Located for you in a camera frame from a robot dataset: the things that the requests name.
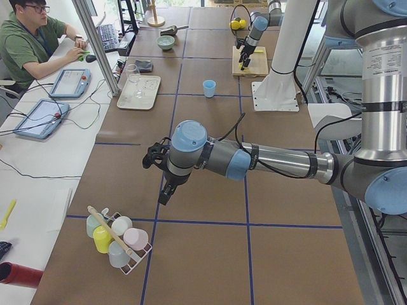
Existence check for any beige serving tray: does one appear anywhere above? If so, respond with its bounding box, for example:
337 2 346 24
117 76 161 111

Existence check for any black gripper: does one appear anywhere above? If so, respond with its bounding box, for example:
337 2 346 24
239 43 256 67
158 169 191 205

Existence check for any green plastic toy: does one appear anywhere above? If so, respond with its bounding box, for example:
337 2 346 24
78 51 90 62

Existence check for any yellow lemon half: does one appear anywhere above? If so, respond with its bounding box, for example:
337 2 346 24
238 63 248 71

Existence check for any red cylinder bottle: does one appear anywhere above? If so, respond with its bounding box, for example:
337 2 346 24
1 262 43 288

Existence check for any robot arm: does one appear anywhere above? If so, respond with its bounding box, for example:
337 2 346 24
235 0 284 70
142 1 406 215

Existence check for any wooden mug tree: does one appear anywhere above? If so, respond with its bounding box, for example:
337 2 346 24
147 0 165 27

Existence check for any white cup in rack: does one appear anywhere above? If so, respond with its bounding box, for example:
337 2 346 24
111 216 132 236

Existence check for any person in green shirt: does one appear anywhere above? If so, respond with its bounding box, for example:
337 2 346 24
1 1 87 91

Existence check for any yellow spatula on desk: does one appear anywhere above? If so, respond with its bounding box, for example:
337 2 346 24
0 200 17 230

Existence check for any dark grey folded cloth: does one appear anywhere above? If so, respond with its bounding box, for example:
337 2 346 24
134 60 153 73

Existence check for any black computer mouse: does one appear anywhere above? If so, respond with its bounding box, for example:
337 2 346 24
85 54 97 63

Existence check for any white wire cup rack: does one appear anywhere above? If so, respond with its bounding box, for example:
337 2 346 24
87 206 152 275

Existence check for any pink cup in rack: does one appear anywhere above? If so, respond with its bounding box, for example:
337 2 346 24
123 227 149 250

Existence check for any light blue plastic cup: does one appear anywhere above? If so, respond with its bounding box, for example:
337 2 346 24
202 79 216 98

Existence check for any yellow cup in rack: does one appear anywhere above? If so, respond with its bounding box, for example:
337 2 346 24
92 226 114 254

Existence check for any wooden cutting board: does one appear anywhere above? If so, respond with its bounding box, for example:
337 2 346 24
231 46 269 77

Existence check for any aluminium frame post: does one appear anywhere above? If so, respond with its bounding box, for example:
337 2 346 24
72 0 120 97

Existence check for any white chair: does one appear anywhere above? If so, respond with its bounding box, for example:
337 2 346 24
308 103 362 140

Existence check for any black keyboard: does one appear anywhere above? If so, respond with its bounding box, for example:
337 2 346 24
97 24 119 53

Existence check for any grey cup in rack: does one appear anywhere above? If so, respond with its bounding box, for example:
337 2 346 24
108 241 130 268

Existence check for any metal scoop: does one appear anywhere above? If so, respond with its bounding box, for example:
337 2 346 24
160 25 189 36

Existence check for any near blue teach pendant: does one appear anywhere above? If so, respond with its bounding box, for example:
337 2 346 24
13 99 70 139

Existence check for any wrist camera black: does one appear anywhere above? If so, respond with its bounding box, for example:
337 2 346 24
142 137 171 171

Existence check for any white camera stand post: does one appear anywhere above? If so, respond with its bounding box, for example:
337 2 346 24
252 1 319 112

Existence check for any green cup in rack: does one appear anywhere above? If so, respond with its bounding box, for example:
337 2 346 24
86 214 100 238

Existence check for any clear wine glass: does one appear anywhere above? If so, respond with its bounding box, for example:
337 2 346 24
126 64 144 98

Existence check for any blue teach pendant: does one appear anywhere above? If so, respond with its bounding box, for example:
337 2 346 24
13 99 70 139
49 69 92 99

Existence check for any far blue teach pendant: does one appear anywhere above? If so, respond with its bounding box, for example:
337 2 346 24
49 69 92 99

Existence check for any green ceramic bowl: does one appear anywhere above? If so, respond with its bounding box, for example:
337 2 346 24
156 35 176 51

